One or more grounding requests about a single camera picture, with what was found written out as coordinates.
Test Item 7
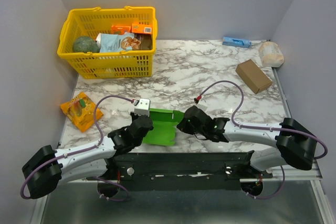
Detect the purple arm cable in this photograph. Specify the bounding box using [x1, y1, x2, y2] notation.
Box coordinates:
[193, 80, 329, 159]
[20, 94, 139, 200]

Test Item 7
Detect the orange snack box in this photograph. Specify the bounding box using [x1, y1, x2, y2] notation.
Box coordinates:
[111, 25, 131, 35]

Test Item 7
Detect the light blue carton box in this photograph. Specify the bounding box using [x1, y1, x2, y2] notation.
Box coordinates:
[222, 37, 251, 48]

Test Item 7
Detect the light blue snack pouch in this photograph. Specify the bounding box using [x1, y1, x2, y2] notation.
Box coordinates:
[96, 33, 141, 53]

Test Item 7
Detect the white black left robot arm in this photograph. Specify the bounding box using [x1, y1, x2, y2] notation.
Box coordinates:
[20, 115, 154, 199]

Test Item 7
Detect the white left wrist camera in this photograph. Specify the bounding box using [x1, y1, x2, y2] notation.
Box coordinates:
[134, 98, 151, 116]

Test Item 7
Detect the green paper box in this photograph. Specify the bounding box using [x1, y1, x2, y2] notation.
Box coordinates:
[142, 108, 184, 146]

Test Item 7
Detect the orange barcode box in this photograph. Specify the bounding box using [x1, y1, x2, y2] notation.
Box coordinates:
[131, 23, 153, 35]

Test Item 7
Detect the beige wrapped paper bag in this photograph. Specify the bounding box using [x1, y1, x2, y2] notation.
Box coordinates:
[259, 41, 284, 68]

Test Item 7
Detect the yellow plastic shopping basket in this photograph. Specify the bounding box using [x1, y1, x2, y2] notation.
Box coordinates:
[57, 6, 158, 79]

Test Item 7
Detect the brown cardboard box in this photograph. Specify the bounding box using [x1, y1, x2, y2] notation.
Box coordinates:
[236, 59, 273, 94]

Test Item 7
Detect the orange candy bag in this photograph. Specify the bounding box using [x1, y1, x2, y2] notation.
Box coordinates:
[60, 92, 96, 132]

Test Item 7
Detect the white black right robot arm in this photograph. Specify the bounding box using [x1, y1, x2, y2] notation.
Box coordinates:
[177, 106, 317, 178]

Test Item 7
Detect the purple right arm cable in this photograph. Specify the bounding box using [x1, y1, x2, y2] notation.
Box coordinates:
[193, 80, 329, 159]

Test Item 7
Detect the green round melon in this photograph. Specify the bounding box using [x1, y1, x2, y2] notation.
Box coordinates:
[72, 36, 100, 53]

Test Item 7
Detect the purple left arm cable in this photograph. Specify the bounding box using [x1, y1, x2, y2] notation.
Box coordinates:
[20, 94, 139, 200]

